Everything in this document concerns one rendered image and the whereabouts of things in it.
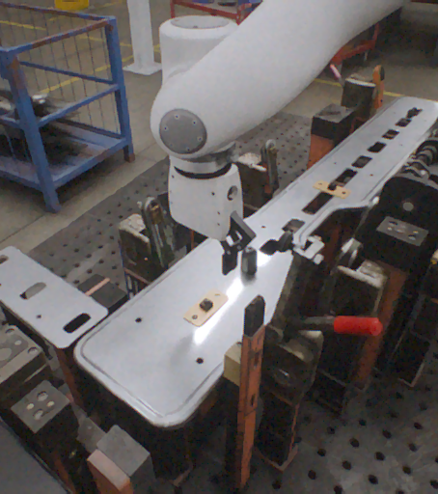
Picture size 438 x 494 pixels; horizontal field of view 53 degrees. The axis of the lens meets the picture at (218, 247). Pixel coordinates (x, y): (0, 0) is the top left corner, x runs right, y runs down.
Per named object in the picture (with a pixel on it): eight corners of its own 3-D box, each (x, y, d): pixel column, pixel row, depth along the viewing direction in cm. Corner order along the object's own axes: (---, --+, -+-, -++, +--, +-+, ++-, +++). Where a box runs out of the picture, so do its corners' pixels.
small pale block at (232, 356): (232, 458, 83) (237, 337, 60) (247, 470, 82) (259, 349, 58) (221, 473, 81) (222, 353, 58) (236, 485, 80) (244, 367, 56)
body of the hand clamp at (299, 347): (268, 429, 88) (286, 312, 65) (298, 450, 85) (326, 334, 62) (252, 452, 84) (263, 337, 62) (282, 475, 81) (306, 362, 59)
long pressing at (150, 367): (392, 94, 151) (393, 90, 150) (460, 110, 141) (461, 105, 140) (62, 355, 67) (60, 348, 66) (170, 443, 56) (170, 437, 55)
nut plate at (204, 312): (212, 288, 77) (212, 283, 76) (230, 297, 75) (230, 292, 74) (181, 316, 71) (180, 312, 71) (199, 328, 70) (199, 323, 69)
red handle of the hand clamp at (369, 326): (281, 307, 64) (382, 308, 52) (287, 319, 65) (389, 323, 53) (265, 324, 62) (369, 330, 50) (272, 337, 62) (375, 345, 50)
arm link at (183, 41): (232, 160, 49) (238, 125, 56) (234, 34, 41) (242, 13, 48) (159, 155, 50) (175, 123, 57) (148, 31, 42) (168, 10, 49)
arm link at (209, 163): (252, 137, 54) (251, 158, 56) (197, 119, 58) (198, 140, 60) (210, 163, 49) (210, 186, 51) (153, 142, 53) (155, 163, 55)
